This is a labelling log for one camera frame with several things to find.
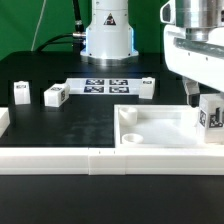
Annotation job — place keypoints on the white AprilTag base plate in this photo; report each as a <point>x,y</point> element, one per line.
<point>104,86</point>

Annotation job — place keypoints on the white U-shaped fence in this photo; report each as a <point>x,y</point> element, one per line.
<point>111,161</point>

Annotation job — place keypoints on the white square tabletop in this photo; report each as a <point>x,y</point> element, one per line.
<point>158,126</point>

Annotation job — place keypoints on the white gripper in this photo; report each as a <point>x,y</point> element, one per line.
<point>193,39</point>

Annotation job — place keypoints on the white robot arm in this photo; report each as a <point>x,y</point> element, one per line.
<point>109,37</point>

